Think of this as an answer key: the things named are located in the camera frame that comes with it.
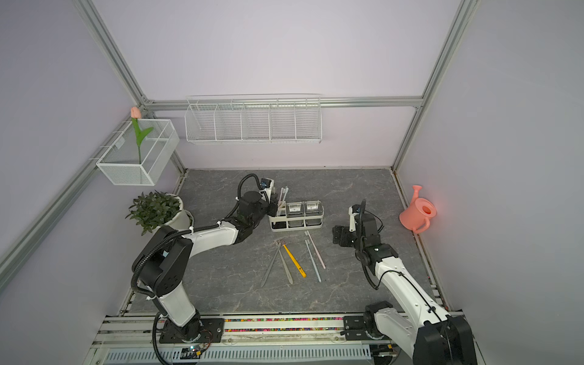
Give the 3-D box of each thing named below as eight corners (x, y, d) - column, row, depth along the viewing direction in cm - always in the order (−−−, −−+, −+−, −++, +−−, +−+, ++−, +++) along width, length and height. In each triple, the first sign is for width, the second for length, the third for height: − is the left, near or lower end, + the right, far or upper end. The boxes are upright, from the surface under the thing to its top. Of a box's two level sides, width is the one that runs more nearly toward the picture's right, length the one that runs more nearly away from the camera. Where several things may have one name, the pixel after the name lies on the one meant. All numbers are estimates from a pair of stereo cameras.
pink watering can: (395, 226, 101) (404, 211, 92) (406, 200, 111) (415, 184, 102) (420, 238, 98) (432, 223, 88) (429, 209, 107) (441, 194, 98)
